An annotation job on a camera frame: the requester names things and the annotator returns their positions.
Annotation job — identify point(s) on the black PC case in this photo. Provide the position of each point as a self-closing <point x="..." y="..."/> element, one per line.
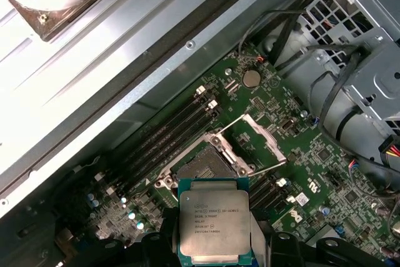
<point x="181" y="57"/>

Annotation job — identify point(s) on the RAM slot with white clips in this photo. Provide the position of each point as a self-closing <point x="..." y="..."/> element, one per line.
<point x="264" y="195"/>
<point x="150" y="139"/>
<point x="164" y="152"/>

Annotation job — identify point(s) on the green RAM stick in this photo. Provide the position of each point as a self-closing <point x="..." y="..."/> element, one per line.
<point x="278" y="214"/>

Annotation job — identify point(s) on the silver topped CPU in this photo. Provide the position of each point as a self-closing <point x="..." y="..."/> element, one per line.
<point x="214" y="217"/>

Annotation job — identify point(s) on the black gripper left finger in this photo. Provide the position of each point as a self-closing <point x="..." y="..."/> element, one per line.
<point x="159" y="251"/>

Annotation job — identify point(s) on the silver coin cell battery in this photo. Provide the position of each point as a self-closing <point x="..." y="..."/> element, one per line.
<point x="251" y="78"/>

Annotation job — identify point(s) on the silver internal USB port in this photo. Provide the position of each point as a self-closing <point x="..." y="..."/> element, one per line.
<point x="288" y="125"/>

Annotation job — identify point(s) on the silver board screw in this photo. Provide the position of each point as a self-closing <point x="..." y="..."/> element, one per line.
<point x="228" y="71"/>
<point x="303" y="113"/>

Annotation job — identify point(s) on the brown square base plate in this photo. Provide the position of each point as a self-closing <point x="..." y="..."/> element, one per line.
<point x="43" y="27"/>

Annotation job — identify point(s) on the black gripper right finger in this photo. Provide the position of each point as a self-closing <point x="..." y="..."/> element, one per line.
<point x="284" y="251"/>

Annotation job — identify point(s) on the CPU socket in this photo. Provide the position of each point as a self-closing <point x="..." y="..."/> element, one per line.
<point x="200" y="160"/>

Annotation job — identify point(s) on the green motherboard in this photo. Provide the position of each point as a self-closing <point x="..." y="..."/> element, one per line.
<point x="300" y="98"/>

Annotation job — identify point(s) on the metal drive cage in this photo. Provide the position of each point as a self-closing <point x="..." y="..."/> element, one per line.
<point x="375" y="92"/>

